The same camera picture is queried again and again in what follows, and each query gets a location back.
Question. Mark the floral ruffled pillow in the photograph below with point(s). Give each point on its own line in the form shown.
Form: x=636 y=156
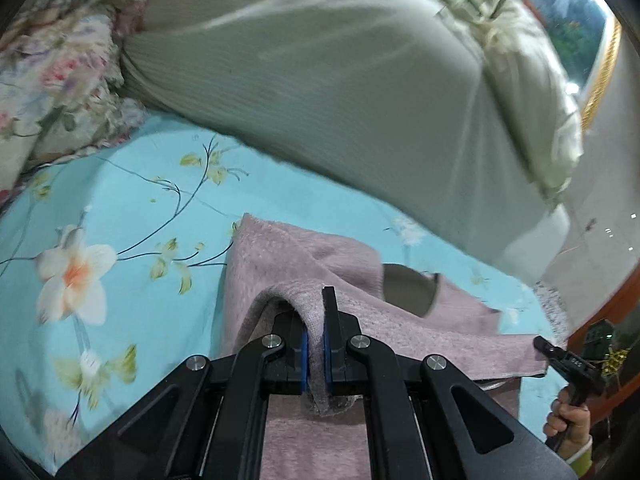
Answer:
x=60 y=70

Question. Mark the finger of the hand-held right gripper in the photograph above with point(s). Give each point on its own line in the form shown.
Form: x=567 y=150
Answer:
x=550 y=351

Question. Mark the pink knit garment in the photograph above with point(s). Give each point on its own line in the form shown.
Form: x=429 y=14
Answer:
x=360 y=280

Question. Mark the turquoise floral bed sheet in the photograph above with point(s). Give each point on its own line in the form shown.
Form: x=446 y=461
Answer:
x=125 y=200

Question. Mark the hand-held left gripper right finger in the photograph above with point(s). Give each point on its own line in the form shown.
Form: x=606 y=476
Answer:
x=327 y=365

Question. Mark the person's right forearm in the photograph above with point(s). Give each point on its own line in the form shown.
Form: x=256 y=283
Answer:
x=582 y=460

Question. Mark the green striped pillow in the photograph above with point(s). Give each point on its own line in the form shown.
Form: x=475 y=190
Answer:
x=300 y=85

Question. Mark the light green pillow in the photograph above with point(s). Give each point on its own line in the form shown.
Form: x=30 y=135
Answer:
x=530 y=85

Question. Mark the gold framed landscape wall picture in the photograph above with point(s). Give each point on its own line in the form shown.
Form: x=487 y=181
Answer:
x=565 y=15

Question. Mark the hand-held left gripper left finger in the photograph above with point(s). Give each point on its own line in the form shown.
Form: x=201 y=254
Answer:
x=304 y=360

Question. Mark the person's right hand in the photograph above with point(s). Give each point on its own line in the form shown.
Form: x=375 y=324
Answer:
x=575 y=422

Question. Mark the brown wooden furniture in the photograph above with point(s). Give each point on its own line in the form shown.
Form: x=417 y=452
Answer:
x=617 y=305

